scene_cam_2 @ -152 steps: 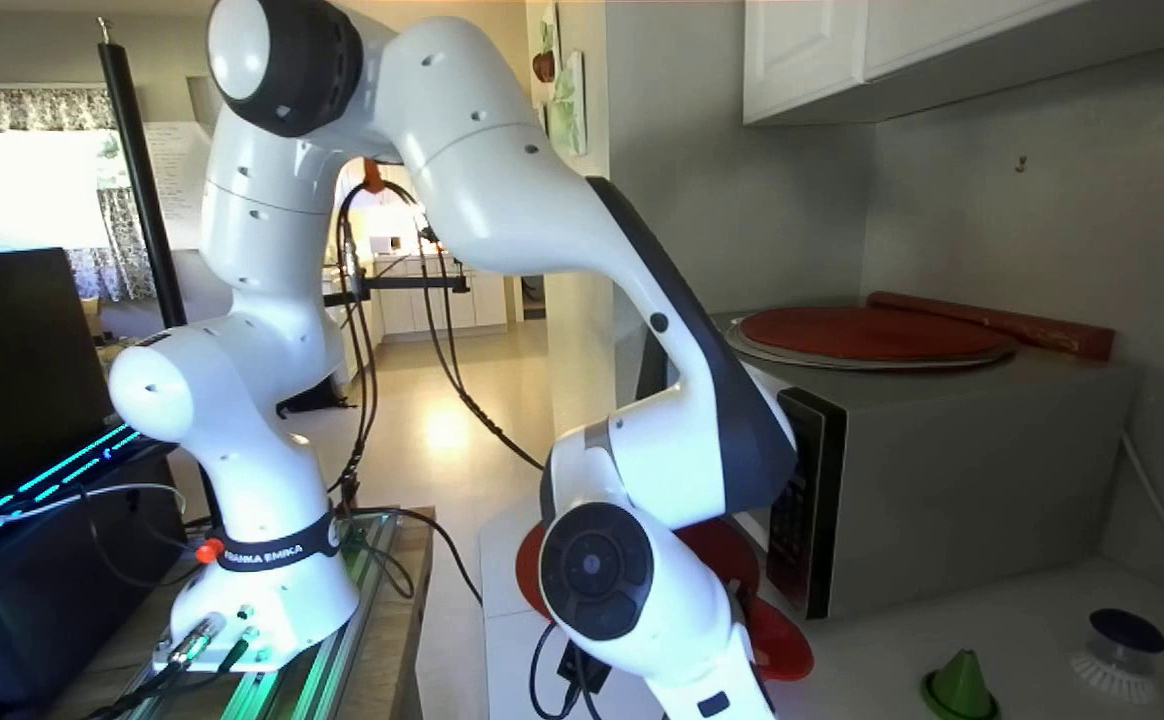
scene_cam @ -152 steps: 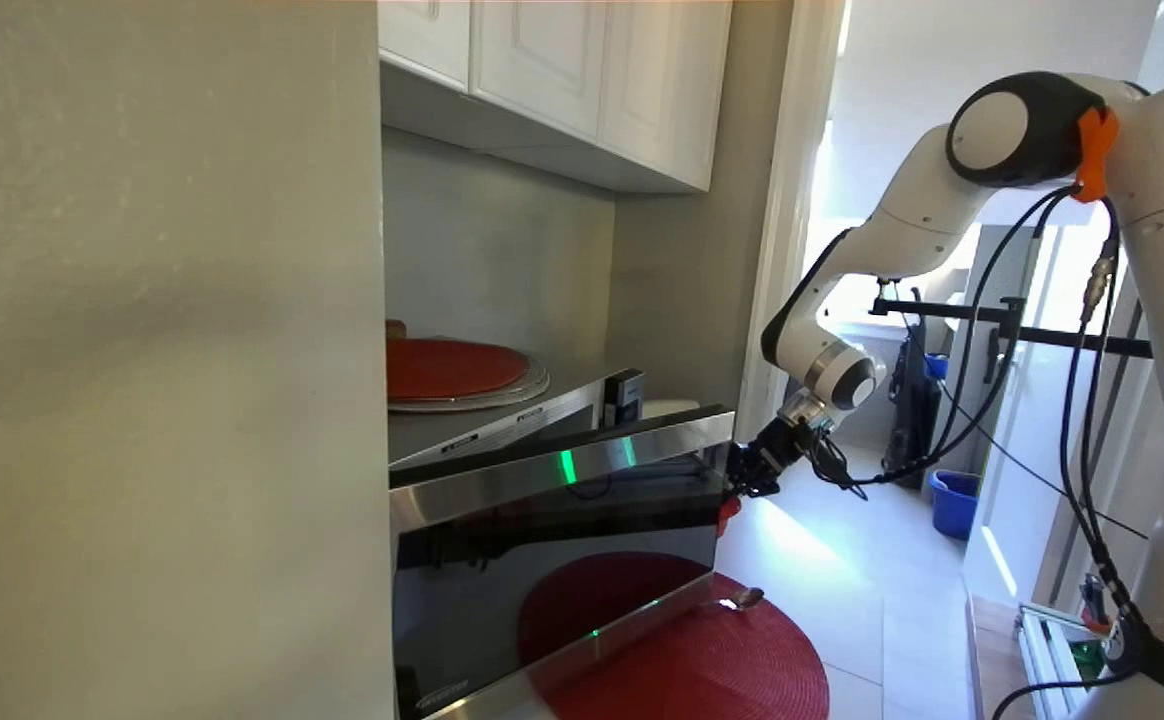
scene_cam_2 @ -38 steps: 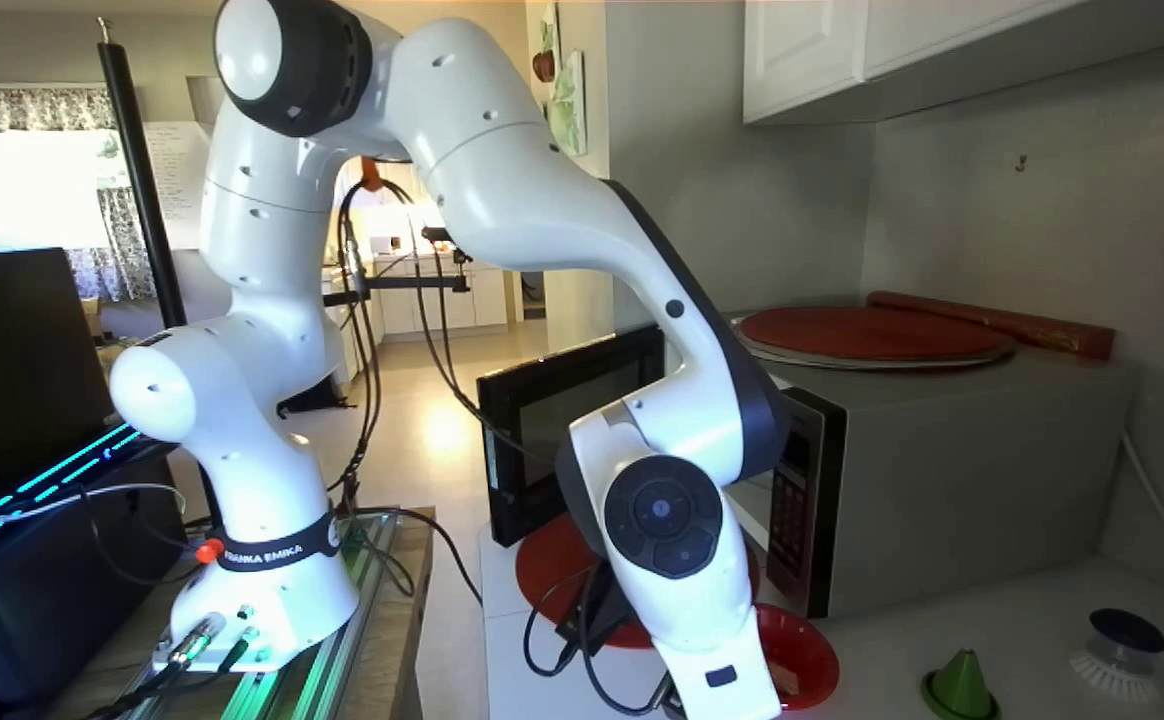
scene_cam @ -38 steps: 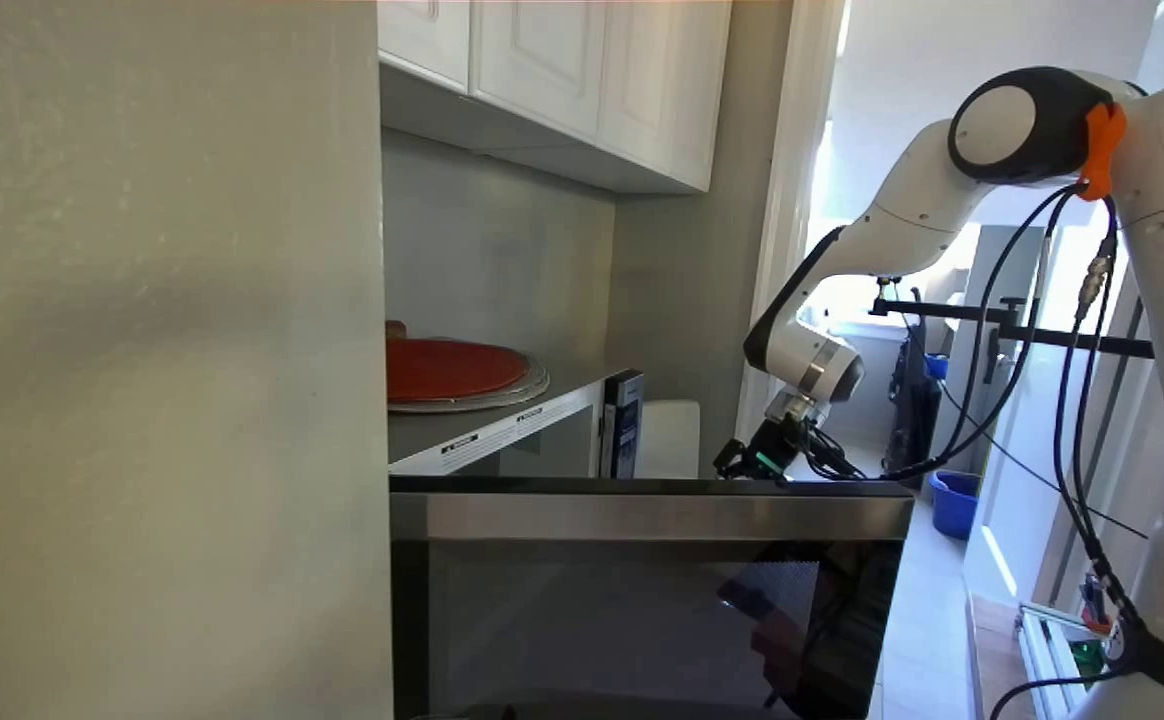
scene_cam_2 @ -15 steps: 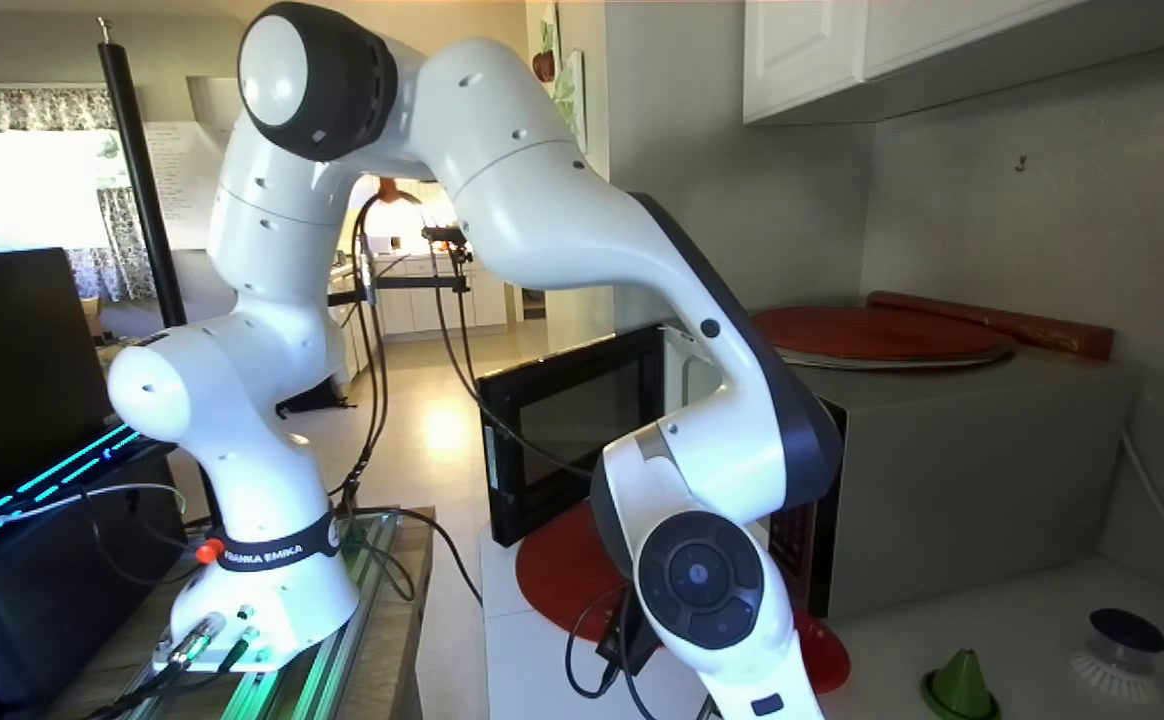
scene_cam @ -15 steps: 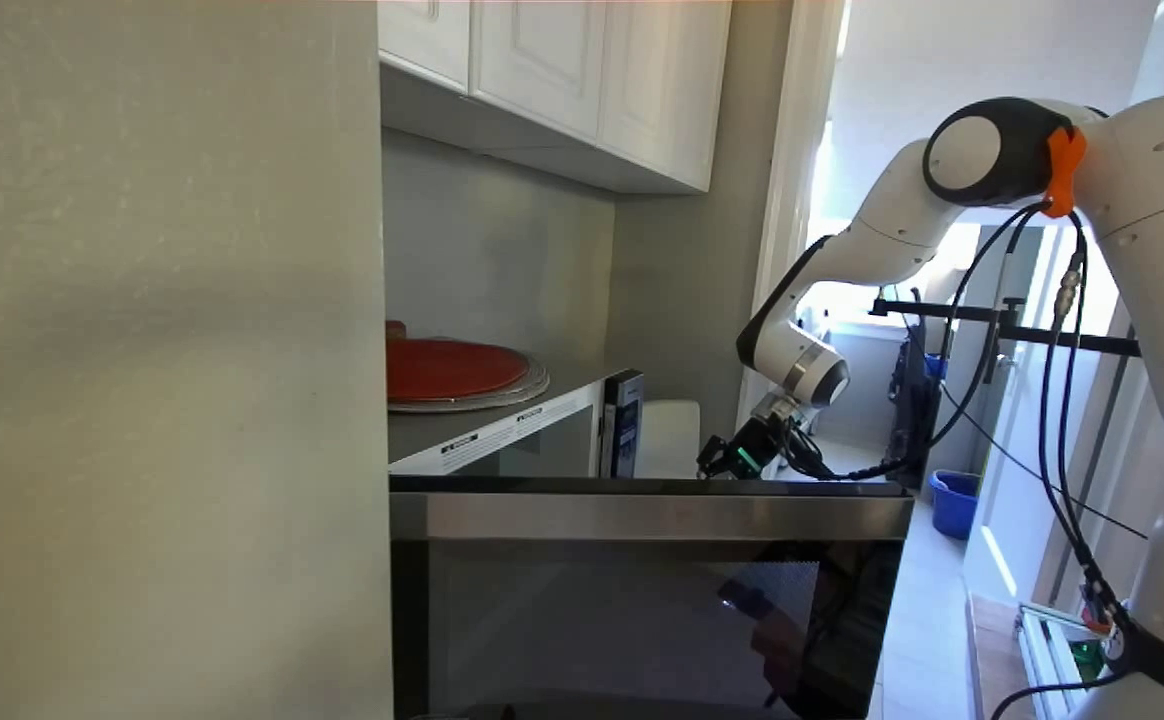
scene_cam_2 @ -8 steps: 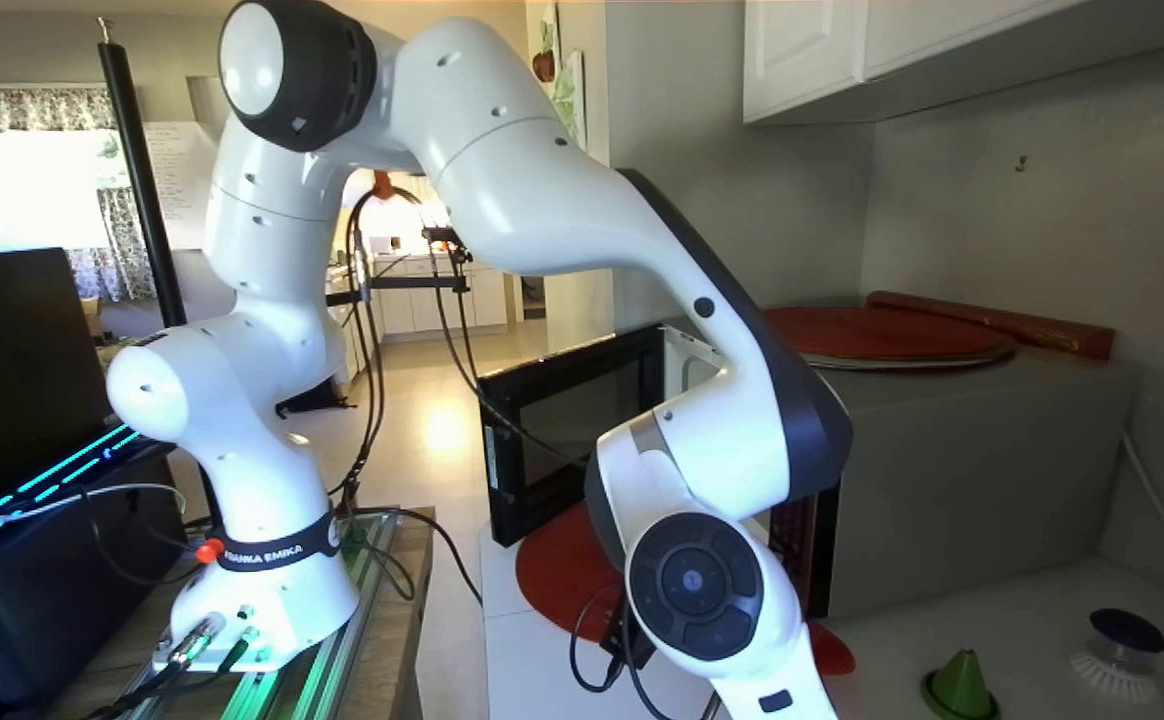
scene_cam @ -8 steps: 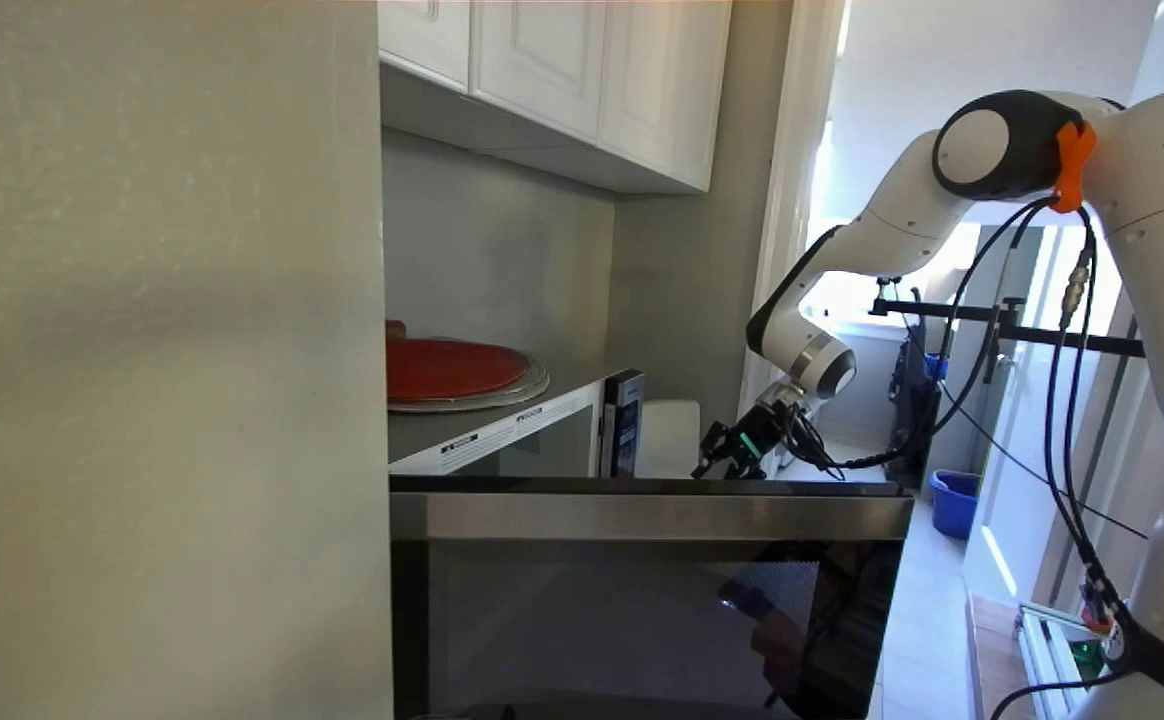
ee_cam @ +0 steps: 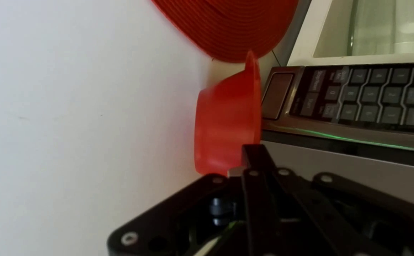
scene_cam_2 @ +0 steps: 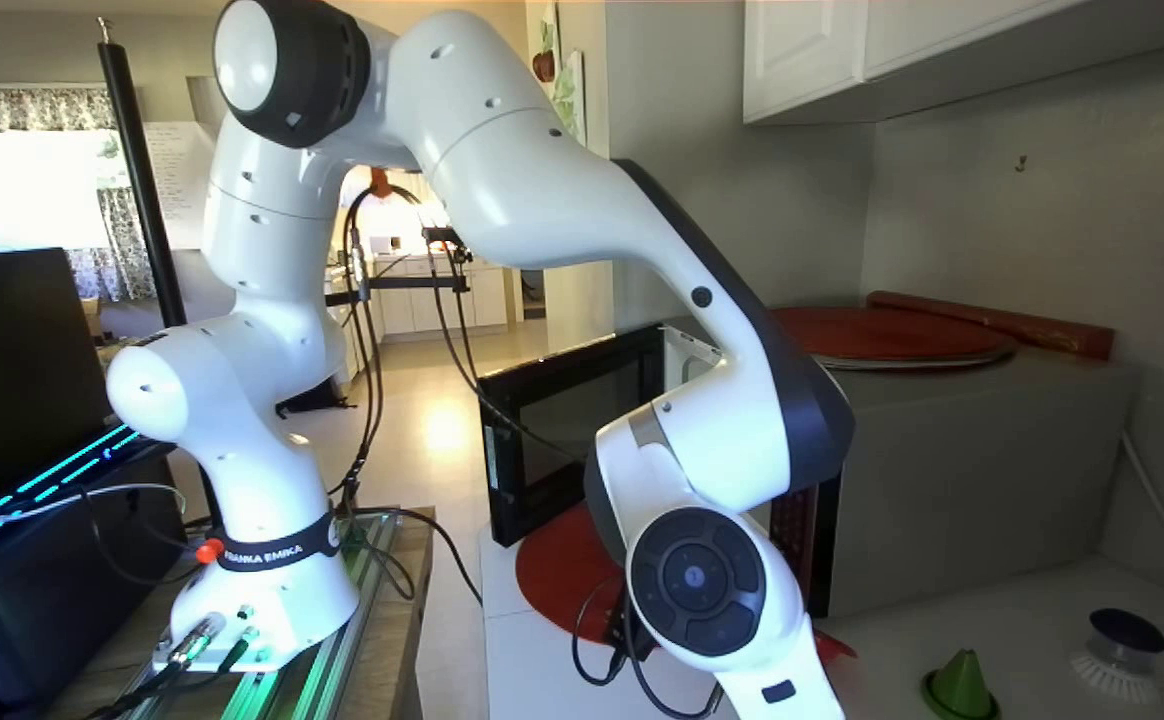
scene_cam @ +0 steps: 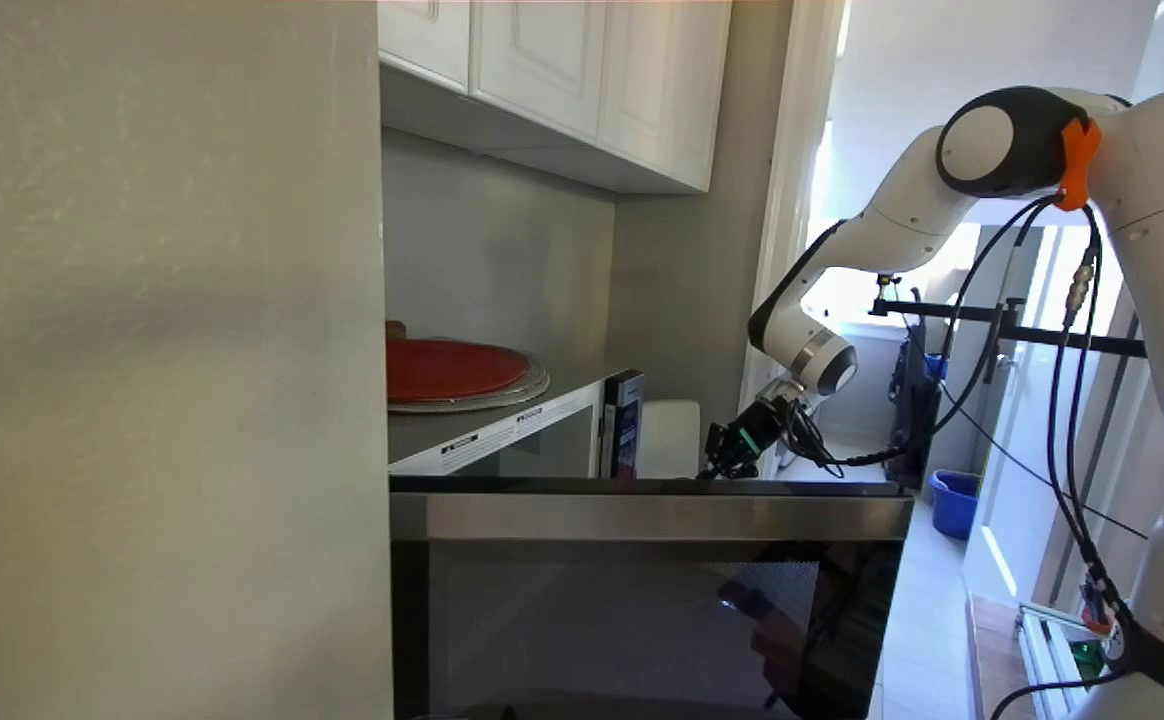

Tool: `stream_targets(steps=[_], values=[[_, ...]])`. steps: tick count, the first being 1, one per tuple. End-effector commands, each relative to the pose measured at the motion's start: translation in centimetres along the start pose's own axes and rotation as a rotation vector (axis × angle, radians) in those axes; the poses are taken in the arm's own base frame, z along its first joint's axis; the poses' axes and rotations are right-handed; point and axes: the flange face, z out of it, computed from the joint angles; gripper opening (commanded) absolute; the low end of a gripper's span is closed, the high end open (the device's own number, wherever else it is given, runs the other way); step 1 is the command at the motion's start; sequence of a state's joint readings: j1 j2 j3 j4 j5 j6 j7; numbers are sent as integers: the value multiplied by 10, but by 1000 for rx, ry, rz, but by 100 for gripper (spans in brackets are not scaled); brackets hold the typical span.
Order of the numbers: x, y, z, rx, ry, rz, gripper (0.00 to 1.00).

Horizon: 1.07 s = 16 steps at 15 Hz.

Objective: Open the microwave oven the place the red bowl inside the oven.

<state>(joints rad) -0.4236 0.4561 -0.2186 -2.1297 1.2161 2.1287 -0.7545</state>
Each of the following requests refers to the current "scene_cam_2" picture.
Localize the red plastic bowl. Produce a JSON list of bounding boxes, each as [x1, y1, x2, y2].
[[812, 631, 861, 676]]

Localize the silver microwave oven body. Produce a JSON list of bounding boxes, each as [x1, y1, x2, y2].
[[764, 309, 1141, 629]]

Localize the red round placemat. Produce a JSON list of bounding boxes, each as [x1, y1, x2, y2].
[[514, 503, 642, 651]]

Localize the red plate on counter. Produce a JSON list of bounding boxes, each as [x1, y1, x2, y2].
[[774, 299, 1021, 363]]

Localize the glass robot table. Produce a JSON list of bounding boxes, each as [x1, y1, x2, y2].
[[46, 500, 439, 720]]

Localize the black vertical pole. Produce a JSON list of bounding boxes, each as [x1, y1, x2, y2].
[[94, 12, 193, 335]]

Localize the green funnel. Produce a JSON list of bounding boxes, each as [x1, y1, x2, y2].
[[920, 644, 1003, 720]]

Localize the patterned window curtain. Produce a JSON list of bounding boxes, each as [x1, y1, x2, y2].
[[0, 80, 126, 312]]

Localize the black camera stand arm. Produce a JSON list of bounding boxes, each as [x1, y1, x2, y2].
[[325, 267, 478, 309]]

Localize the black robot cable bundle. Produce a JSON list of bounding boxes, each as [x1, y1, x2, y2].
[[325, 177, 731, 720]]

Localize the framed wall picture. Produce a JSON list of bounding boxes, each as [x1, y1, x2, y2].
[[548, 44, 598, 150]]

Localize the white wall cabinet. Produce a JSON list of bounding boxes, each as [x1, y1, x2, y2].
[[735, 0, 1164, 130]]

